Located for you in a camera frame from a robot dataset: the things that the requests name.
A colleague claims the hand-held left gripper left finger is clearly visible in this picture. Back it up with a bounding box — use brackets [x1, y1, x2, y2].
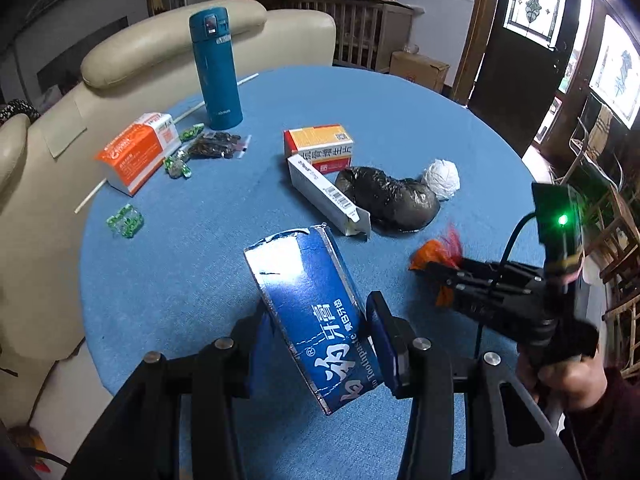
[62, 304, 274, 480]

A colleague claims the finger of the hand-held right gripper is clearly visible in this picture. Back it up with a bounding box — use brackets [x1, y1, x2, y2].
[422, 258, 545, 289]
[444, 287, 537, 332]

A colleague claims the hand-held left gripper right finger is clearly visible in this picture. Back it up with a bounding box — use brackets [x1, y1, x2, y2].
[365, 290, 586, 480]

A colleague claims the orange plastic wrapper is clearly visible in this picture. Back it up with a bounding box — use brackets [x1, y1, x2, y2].
[408, 225, 464, 309]

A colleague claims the blue toothpaste box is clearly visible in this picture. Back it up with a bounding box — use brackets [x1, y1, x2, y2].
[243, 225, 387, 417]

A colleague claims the black plastic bag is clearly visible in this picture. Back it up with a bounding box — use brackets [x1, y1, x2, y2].
[333, 165, 442, 234]

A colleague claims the long white carton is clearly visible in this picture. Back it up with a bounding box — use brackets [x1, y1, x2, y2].
[287, 154, 372, 237]

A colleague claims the red and yellow medicine box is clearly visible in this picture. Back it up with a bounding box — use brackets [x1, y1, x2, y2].
[283, 124, 355, 175]

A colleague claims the person's right forearm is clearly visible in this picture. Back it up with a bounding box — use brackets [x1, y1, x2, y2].
[556, 364, 640, 480]

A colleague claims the person's right hand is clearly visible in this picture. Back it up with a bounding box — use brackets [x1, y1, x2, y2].
[515, 349, 609, 415]

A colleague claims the wooden stool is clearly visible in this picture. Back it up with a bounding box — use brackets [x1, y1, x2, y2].
[592, 187, 640, 286]

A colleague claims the metal folding chair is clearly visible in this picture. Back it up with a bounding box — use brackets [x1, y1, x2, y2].
[549, 104, 626, 187]

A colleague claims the white crumpled paper ball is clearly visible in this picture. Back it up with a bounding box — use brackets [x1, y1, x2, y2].
[420, 158, 461, 201]

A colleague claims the dark door with stained glass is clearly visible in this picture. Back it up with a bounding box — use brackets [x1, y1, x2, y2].
[467, 0, 577, 158]

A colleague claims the stained glass window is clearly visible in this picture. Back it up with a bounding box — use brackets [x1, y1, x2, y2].
[559, 0, 640, 130]

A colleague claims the small cardboard box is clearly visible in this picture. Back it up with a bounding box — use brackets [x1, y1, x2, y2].
[389, 51, 451, 94]

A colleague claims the clear bag of dark nuts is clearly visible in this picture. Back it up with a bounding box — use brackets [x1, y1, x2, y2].
[186, 130, 254, 162]

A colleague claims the thin white stick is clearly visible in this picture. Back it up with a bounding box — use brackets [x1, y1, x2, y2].
[74, 72, 260, 214]

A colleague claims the orange and white box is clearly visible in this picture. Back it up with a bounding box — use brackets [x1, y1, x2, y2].
[94, 112, 182, 197]

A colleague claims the wooden crib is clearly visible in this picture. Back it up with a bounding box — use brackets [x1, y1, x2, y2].
[259, 0, 416, 74]

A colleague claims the cream leather sofa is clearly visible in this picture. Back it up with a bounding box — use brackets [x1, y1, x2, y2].
[0, 0, 337, 417]

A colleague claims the teal thermos bottle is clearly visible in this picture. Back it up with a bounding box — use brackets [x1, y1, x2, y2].
[188, 7, 244, 131]

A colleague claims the black white patterned cloth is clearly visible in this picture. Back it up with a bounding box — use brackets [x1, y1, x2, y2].
[0, 98, 42, 125]

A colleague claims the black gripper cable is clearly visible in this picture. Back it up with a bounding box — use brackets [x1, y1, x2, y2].
[472, 211, 540, 361]

